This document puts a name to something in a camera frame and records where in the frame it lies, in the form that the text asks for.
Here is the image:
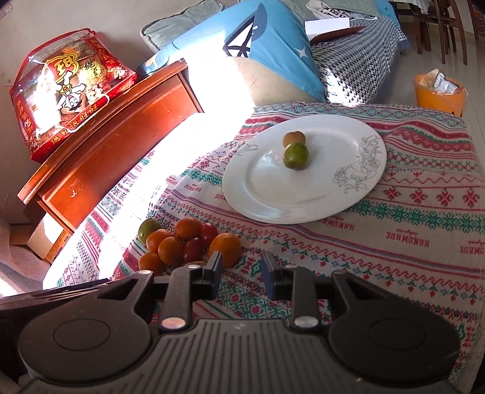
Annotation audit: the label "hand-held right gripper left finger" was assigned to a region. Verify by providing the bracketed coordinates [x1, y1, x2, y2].
[93, 251, 224, 331]

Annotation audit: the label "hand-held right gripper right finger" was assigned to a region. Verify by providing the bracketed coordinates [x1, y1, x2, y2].
[261, 251, 396, 331]

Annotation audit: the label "orange mandarin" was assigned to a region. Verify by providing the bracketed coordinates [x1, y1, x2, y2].
[174, 218, 203, 240]
[139, 252, 166, 276]
[146, 229, 173, 254]
[208, 232, 242, 268]
[158, 237, 186, 267]

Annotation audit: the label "red cherry tomato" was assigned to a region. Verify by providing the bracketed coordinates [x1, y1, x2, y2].
[183, 237, 204, 264]
[200, 223, 219, 251]

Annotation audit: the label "green mandarin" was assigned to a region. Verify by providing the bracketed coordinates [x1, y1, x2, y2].
[137, 219, 163, 244]
[283, 143, 310, 171]

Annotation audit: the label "white floral plate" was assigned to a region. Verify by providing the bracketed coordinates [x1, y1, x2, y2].
[222, 114, 387, 224]

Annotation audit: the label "grey woven fabric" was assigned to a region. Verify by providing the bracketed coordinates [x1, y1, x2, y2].
[0, 219, 51, 298]

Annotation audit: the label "cardboard box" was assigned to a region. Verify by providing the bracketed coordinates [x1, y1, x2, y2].
[27, 215, 75, 264]

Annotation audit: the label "brown kiwi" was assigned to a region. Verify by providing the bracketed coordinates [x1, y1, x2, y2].
[283, 131, 306, 149]

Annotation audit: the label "red-brown wooden cabinet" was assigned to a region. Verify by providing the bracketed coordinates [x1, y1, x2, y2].
[17, 61, 205, 233]

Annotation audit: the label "patterned knit tablecloth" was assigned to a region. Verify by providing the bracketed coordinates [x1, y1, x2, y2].
[42, 102, 485, 394]

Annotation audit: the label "beige round cushion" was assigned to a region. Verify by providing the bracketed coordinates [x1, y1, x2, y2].
[231, 57, 326, 105]

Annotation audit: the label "red snack gift bag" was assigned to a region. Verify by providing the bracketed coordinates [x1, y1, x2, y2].
[9, 27, 138, 163]

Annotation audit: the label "houndstooth covered sofa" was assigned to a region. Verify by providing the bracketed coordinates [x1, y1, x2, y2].
[311, 0, 410, 107]

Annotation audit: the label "blue printed cushion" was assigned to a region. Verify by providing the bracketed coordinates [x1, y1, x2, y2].
[135, 0, 327, 103]

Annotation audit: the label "orange trash bin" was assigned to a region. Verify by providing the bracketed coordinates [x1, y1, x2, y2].
[413, 74, 467, 118]

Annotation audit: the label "grey-green cushion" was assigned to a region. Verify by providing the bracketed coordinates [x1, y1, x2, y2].
[140, 0, 237, 54]

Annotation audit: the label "brown flat board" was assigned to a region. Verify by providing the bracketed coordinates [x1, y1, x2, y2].
[309, 26, 369, 47]

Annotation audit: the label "white paper box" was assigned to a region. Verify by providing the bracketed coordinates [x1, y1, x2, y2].
[305, 17, 351, 39]

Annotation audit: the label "white crumpled wrappers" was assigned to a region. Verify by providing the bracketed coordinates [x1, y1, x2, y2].
[422, 69, 465, 95]

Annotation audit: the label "white printed cloth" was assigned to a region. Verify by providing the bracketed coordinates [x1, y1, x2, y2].
[305, 0, 367, 21]

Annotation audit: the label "dark wooden chair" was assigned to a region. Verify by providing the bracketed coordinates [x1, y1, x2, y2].
[411, 0, 470, 66]

